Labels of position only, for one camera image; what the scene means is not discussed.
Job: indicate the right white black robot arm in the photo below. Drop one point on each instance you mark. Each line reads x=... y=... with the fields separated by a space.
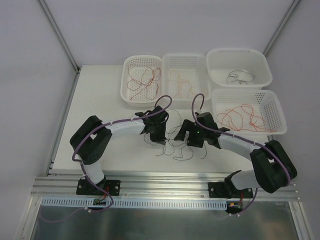
x=272 y=167

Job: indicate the aluminium frame post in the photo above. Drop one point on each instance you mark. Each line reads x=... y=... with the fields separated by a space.
x=58 y=34
x=289 y=13

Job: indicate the translucent middle white basket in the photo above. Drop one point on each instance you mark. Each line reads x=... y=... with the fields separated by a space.
x=183 y=76

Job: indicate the rounded perforated white basket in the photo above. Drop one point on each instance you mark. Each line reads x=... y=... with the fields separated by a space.
x=141 y=80

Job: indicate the right aluminium frame post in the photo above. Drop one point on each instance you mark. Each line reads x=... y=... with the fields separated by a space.
x=289 y=13

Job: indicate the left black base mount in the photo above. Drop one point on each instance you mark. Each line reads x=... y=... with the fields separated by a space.
x=85 y=188

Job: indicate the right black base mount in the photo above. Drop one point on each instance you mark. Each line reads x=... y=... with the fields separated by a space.
x=225 y=190

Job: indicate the solid white tub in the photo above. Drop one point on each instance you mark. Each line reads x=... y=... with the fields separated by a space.
x=238 y=68

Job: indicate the large perforated white basket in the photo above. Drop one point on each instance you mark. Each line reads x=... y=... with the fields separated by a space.
x=248 y=111

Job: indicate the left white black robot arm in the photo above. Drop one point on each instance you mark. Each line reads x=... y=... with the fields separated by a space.
x=91 y=139

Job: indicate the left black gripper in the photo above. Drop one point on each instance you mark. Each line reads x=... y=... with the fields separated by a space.
x=157 y=131

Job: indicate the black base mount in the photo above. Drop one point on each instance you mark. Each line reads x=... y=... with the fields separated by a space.
x=85 y=188
x=225 y=190

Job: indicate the left aluminium frame post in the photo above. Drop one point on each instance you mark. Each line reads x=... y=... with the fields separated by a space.
x=58 y=34

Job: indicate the white slotted cable duct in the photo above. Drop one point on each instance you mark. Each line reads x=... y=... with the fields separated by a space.
x=175 y=204

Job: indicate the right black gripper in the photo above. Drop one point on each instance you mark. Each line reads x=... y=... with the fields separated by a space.
x=191 y=129

